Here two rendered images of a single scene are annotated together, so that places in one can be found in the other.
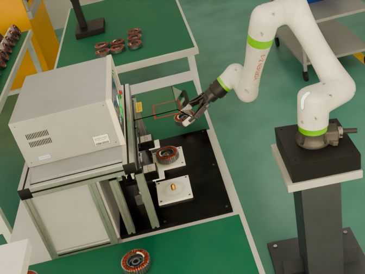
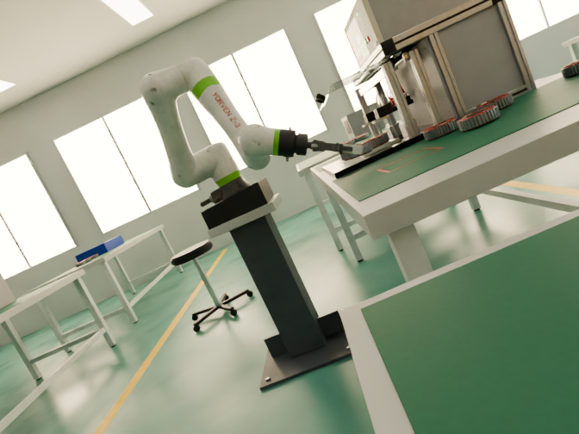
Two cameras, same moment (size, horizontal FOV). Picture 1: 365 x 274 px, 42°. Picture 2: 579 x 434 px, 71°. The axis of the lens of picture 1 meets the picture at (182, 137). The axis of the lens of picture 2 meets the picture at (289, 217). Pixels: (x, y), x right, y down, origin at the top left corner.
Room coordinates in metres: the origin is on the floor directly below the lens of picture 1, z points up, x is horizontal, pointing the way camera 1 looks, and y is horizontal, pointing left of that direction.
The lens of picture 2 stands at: (3.60, -0.24, 0.90)
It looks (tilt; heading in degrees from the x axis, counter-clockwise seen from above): 8 degrees down; 184
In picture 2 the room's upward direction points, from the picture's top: 25 degrees counter-clockwise
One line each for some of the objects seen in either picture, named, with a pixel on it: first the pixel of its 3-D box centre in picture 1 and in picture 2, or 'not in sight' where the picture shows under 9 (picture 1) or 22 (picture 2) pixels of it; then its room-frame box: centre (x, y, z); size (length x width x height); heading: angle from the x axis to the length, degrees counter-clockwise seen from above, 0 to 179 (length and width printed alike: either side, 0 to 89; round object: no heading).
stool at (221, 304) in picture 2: not in sight; (207, 280); (0.50, -1.25, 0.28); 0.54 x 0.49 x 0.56; 90
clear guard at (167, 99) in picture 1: (153, 107); (357, 84); (1.96, 0.10, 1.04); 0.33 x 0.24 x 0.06; 90
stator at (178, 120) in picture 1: (184, 118); (356, 151); (2.18, -0.04, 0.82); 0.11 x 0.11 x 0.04
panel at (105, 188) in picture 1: (108, 162); (414, 91); (1.78, 0.35, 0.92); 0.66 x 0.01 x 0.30; 0
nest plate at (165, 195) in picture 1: (174, 190); not in sight; (1.66, 0.09, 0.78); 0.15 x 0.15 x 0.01; 0
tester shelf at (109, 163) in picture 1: (82, 134); (413, 46); (1.78, 0.41, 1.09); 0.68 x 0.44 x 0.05; 0
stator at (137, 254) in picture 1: (136, 262); not in sight; (1.30, 0.28, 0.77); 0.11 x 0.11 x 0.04
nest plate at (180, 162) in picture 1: (168, 159); (377, 147); (1.90, 0.09, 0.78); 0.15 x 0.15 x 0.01; 0
